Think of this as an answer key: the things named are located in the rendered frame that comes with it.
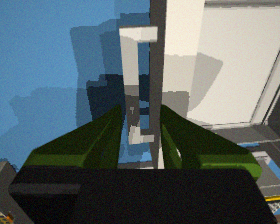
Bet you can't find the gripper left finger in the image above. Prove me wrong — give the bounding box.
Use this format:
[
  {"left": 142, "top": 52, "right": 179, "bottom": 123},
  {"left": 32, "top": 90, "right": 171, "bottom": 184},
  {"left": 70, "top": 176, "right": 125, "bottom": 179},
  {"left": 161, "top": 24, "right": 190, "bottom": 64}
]
[{"left": 21, "top": 104, "right": 122, "bottom": 169}]

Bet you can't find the blue bench mat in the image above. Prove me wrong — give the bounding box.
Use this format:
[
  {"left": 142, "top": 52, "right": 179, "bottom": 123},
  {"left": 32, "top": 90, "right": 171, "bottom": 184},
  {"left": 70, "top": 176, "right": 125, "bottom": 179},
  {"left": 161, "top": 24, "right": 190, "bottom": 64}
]
[{"left": 0, "top": 0, "right": 152, "bottom": 173}]

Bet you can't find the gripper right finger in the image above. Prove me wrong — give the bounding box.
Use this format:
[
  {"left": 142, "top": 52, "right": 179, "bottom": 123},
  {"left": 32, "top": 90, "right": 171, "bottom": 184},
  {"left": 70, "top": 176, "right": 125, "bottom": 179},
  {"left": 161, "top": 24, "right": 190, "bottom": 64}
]
[{"left": 160, "top": 104, "right": 262, "bottom": 182}]

